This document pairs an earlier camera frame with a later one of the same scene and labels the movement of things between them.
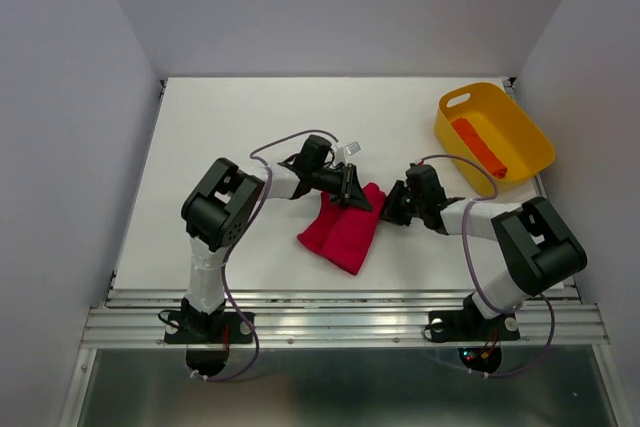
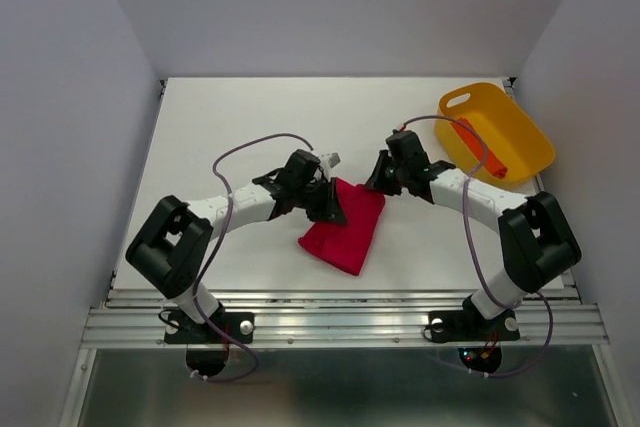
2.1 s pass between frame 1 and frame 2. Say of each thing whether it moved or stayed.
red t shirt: stayed
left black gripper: moved
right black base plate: stayed
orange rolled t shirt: stayed
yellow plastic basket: stayed
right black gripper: moved
